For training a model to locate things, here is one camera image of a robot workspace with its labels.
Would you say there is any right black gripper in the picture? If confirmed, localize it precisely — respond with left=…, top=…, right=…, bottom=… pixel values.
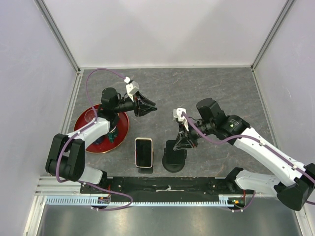
left=173, top=118, right=215, bottom=149

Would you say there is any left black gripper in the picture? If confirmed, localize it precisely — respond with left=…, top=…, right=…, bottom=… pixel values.
left=113, top=91, right=157, bottom=117

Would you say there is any black smartphone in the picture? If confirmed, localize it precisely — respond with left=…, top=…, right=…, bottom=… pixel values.
left=163, top=140, right=187, bottom=165

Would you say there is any black round-base phone holder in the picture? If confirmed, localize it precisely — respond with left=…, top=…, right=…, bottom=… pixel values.
left=162, top=158, right=185, bottom=173

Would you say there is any pink-case smartphone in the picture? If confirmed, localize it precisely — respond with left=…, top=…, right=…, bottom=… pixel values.
left=134, top=137, right=153, bottom=168

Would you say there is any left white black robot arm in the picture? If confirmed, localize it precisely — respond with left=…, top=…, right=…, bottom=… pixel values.
left=45, top=88, right=157, bottom=193

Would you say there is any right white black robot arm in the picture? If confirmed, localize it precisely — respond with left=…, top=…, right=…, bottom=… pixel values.
left=173, top=98, right=315, bottom=211

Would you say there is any green mug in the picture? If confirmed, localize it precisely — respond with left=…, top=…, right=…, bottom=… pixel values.
left=107, top=130, right=118, bottom=143

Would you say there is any clear plastic cup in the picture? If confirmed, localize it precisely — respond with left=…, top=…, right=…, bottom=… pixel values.
left=83, top=109, right=95, bottom=123

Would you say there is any red round tray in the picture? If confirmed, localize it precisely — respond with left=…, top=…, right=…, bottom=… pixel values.
left=73, top=108, right=129, bottom=153

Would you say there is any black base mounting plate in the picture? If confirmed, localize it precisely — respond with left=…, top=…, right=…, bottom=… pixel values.
left=80, top=176, right=254, bottom=196

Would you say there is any blue mug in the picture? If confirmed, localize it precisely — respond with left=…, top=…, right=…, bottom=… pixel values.
left=94, top=136, right=104, bottom=145

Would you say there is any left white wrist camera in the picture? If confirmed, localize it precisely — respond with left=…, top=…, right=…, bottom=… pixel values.
left=124, top=77, right=139, bottom=102

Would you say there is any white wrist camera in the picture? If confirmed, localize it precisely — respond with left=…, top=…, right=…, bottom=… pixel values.
left=172, top=108, right=189, bottom=131
left=124, top=77, right=139, bottom=102

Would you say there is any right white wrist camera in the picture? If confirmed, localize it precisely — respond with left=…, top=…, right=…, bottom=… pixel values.
left=172, top=108, right=189, bottom=131

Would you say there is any slotted cable duct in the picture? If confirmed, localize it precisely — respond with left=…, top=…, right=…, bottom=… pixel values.
left=45, top=196, right=234, bottom=207

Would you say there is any front aluminium rail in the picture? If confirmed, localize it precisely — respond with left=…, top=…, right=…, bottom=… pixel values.
left=34, top=176, right=303, bottom=197

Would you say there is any left aluminium frame post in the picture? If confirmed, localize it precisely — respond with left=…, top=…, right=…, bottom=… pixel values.
left=34, top=0, right=81, bottom=73

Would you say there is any aluminium frame post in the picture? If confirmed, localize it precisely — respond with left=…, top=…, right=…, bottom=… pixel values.
left=251, top=0, right=296, bottom=72
left=34, top=0, right=81, bottom=73

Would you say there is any right aluminium frame post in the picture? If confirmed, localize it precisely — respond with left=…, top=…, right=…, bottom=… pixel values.
left=251, top=0, right=296, bottom=72

